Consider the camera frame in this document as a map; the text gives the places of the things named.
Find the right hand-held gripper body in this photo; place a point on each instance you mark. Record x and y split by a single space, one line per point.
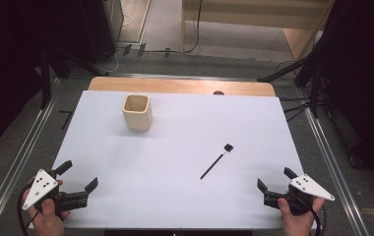
301 193

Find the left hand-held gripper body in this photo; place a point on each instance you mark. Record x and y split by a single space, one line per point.
44 190

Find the black makeup brush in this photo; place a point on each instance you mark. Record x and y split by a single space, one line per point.
217 161

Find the beige square cup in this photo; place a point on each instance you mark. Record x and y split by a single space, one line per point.
137 113

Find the person's left hand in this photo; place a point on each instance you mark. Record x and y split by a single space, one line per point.
47 213

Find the person's right hand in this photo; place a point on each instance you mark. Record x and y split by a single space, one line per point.
298 219

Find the white table mat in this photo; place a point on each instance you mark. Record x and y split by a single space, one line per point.
175 170

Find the black metal stand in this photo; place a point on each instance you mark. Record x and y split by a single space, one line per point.
49 75
306 75

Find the wooden table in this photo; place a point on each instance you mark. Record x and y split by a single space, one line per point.
175 86

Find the dark cabinet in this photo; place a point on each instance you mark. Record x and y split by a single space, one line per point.
99 29

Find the light wooden shelf unit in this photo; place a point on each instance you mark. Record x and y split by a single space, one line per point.
257 19

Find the silver floor rail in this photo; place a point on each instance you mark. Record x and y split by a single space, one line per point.
14 167
334 170

